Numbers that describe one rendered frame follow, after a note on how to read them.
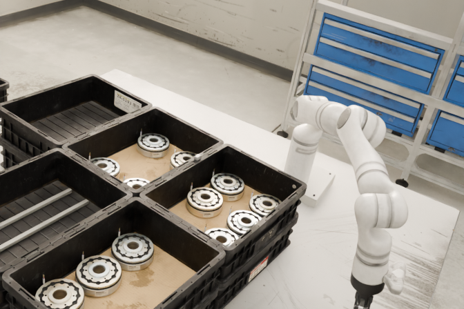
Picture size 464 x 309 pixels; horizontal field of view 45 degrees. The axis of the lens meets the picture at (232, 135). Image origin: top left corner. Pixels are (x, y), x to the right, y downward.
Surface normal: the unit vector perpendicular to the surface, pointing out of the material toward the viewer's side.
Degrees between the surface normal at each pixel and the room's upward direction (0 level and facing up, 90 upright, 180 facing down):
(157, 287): 0
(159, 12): 90
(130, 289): 0
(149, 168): 0
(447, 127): 90
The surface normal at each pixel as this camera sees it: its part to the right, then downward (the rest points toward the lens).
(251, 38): -0.48, 0.37
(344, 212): 0.16, -0.85
